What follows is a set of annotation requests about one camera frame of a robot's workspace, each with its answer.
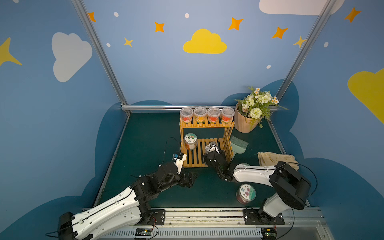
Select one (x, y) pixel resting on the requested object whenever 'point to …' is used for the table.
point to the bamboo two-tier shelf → (221, 132)
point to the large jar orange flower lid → (190, 141)
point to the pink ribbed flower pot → (243, 124)
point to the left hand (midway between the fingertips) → (191, 169)
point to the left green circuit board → (143, 231)
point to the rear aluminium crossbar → (127, 108)
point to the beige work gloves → (270, 159)
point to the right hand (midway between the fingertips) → (213, 151)
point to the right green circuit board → (268, 233)
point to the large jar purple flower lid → (245, 193)
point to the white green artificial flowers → (256, 106)
